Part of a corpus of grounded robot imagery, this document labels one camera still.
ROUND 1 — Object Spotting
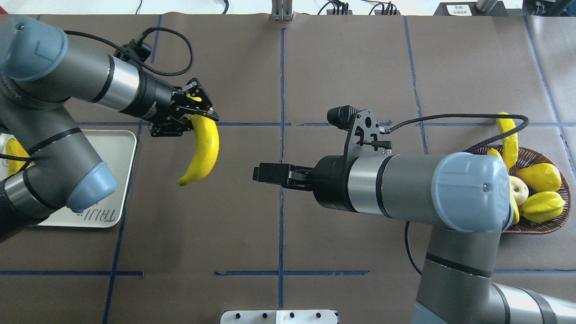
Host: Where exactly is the brown wicker basket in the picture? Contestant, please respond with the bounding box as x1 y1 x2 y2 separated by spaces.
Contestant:
468 144 572 235

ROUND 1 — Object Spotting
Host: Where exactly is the white bear tray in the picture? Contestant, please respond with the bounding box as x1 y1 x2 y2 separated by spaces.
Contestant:
1 125 117 240

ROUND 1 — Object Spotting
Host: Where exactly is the black box with label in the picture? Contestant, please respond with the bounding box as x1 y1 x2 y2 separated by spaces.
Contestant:
433 0 514 17

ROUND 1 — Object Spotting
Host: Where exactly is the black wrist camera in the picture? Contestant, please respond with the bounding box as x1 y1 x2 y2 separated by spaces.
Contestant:
113 39 152 63
327 105 392 158

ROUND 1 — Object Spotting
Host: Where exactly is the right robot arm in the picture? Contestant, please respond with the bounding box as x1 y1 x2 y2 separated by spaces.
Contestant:
253 153 575 324

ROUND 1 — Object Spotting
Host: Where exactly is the pale green apple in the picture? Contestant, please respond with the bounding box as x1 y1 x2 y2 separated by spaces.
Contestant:
509 175 529 225

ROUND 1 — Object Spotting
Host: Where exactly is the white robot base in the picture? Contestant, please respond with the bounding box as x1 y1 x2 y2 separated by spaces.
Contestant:
220 309 339 324

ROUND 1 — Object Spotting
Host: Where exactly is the yellow banana with dark tip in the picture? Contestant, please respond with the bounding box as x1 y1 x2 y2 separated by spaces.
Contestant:
5 138 32 176

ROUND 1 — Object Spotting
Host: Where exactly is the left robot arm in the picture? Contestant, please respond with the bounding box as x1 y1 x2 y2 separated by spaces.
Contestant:
0 16 220 242

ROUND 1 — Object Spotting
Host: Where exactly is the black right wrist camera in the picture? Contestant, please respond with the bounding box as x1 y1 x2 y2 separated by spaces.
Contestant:
327 105 392 158

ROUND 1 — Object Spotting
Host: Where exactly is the black power strip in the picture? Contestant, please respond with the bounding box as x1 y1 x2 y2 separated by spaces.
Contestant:
313 0 401 16

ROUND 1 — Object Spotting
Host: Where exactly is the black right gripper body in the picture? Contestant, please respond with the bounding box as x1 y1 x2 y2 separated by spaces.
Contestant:
308 155 356 212

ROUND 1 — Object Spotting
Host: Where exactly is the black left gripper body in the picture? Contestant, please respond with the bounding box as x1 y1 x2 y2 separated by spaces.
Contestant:
131 74 195 137

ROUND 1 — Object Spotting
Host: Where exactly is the yellow banana curved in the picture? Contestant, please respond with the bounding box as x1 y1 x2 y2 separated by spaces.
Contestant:
178 117 220 186

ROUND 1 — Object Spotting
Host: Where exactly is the grey metal post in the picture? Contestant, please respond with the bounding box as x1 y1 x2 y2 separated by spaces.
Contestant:
271 0 294 21

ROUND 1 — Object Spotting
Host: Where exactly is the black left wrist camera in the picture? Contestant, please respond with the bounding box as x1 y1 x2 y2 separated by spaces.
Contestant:
113 39 152 63

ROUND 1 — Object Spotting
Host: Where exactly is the yellow star fruit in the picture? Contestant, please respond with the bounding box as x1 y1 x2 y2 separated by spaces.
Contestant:
519 191 566 223

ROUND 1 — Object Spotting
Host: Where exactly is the yellow pear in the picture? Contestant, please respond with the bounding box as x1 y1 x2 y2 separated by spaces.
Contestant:
515 163 562 193

